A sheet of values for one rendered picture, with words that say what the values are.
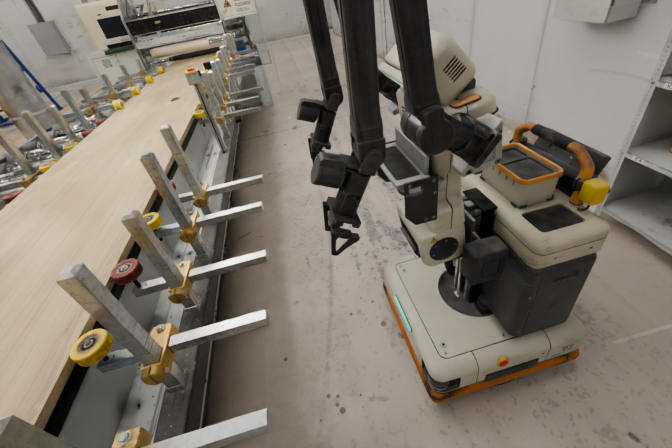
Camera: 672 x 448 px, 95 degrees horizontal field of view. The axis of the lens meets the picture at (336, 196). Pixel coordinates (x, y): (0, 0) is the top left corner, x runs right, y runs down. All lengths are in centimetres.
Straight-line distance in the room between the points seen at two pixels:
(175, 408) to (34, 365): 34
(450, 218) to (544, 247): 27
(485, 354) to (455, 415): 32
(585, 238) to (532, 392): 80
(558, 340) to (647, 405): 43
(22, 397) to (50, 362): 7
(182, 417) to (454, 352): 95
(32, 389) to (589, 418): 178
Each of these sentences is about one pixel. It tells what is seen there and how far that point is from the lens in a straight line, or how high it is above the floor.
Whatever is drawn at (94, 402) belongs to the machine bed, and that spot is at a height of 74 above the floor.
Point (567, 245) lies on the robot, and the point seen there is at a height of 78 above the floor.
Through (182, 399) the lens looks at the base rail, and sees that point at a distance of 105.
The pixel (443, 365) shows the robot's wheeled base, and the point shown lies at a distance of 139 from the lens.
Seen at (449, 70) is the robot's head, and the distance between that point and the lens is 81.
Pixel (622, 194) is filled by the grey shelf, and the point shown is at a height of 16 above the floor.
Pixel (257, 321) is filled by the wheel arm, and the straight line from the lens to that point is 90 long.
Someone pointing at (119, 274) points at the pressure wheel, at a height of 91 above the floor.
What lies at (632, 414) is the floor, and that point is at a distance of 184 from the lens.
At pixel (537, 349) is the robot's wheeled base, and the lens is 153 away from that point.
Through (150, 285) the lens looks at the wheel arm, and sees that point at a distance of 120.
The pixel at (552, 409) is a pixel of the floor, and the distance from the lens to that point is 173.
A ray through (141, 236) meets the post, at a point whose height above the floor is 104.
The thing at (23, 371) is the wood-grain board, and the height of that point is 90.
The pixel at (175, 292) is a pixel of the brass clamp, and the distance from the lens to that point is 110.
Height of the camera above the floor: 153
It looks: 35 degrees down
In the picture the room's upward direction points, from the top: 11 degrees counter-clockwise
